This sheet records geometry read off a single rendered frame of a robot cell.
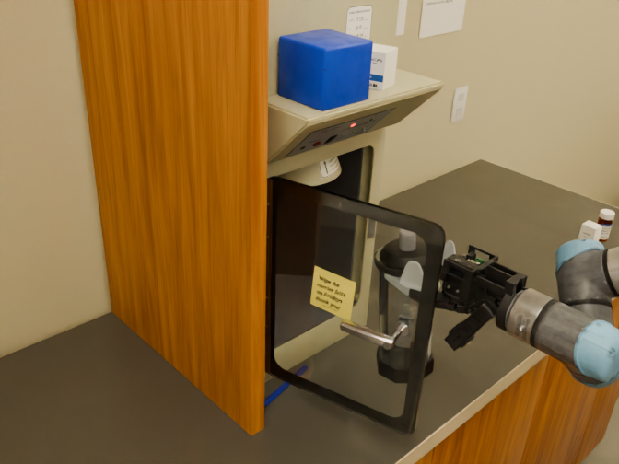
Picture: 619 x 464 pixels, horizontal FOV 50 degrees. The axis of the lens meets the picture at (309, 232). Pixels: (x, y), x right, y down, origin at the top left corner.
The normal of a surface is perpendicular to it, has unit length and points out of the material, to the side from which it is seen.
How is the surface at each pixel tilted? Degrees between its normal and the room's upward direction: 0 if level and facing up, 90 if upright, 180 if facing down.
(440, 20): 90
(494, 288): 90
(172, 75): 90
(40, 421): 0
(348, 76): 90
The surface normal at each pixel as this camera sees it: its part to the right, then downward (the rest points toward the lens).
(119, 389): 0.04, -0.88
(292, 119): -0.73, 0.30
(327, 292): -0.52, 0.39
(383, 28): 0.69, 0.37
